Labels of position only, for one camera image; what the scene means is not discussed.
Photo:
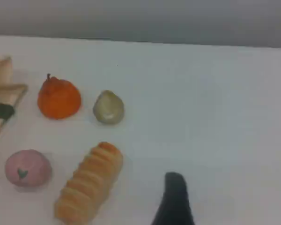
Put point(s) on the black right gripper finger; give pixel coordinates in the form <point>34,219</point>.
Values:
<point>174,201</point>

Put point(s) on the long golden bread roll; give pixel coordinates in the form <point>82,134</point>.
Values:
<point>89,185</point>

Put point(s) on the orange persimmon toy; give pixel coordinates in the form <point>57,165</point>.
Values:
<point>59,100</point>

